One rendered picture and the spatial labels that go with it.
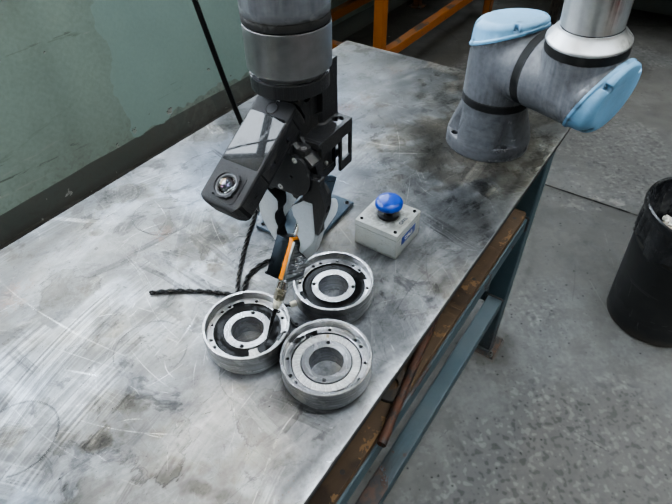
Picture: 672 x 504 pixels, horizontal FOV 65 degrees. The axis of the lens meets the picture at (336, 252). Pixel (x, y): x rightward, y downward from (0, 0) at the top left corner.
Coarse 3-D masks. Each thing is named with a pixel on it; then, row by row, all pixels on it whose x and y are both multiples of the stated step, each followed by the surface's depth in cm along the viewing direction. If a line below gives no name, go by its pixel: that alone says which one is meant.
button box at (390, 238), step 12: (372, 204) 78; (360, 216) 76; (372, 216) 76; (384, 216) 76; (396, 216) 76; (408, 216) 76; (360, 228) 76; (372, 228) 75; (384, 228) 74; (396, 228) 74; (408, 228) 76; (360, 240) 78; (372, 240) 76; (384, 240) 75; (396, 240) 74; (408, 240) 78; (384, 252) 77; (396, 252) 75
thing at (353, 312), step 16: (320, 256) 72; (336, 256) 72; (352, 256) 71; (304, 272) 71; (336, 272) 70; (368, 272) 69; (320, 288) 71; (336, 288) 72; (352, 288) 68; (368, 288) 69; (304, 304) 66; (352, 304) 65; (368, 304) 67; (352, 320) 68
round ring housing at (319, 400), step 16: (320, 320) 63; (336, 320) 63; (288, 336) 61; (304, 336) 63; (352, 336) 63; (288, 352) 61; (304, 352) 61; (320, 352) 62; (336, 352) 62; (368, 352) 60; (288, 368) 60; (304, 368) 60; (368, 368) 58; (288, 384) 58; (352, 384) 58; (304, 400) 57; (320, 400) 56; (336, 400) 57; (352, 400) 58
